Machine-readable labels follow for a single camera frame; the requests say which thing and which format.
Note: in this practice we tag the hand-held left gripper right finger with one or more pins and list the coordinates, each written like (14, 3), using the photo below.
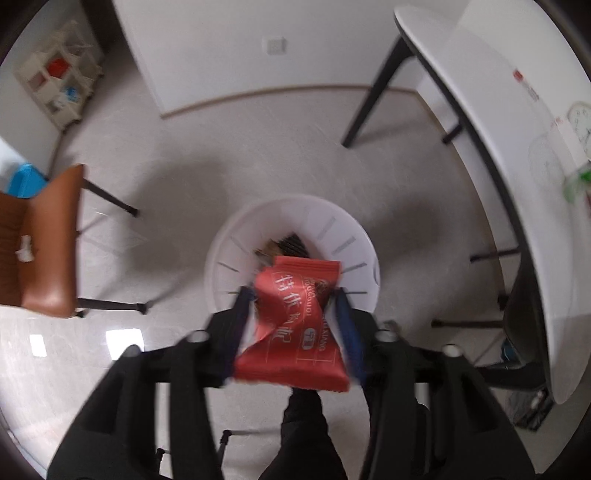
(348, 332)

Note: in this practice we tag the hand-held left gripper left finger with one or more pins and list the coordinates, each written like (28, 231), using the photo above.
(238, 323)

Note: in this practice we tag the red snack packet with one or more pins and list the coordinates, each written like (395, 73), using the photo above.
(291, 332)

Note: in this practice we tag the white trash bin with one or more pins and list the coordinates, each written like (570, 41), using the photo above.
(295, 221)

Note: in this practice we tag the dark striped wrapper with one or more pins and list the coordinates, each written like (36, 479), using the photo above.
(291, 247)

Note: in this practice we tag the person's dark pants leg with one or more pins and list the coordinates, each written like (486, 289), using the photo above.
(304, 438)

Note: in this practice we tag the black chair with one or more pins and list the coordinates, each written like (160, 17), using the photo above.
(521, 323)

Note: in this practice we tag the brown leather chair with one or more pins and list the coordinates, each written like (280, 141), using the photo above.
(51, 258)

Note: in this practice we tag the dark bag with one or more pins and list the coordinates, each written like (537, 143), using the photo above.
(531, 410)

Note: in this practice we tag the white crumpled tissue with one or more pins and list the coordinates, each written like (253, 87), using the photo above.
(24, 249)

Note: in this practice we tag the black table leg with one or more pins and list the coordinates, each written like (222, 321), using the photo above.
(378, 90)

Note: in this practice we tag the blue plastic bin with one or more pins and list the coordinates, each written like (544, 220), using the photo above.
(21, 182)

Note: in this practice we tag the green wrapper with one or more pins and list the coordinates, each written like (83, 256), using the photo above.
(577, 184)

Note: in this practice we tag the cream shelf cart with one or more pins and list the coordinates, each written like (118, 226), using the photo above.
(60, 78)

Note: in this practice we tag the white wall socket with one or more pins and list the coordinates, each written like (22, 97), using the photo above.
(275, 45)

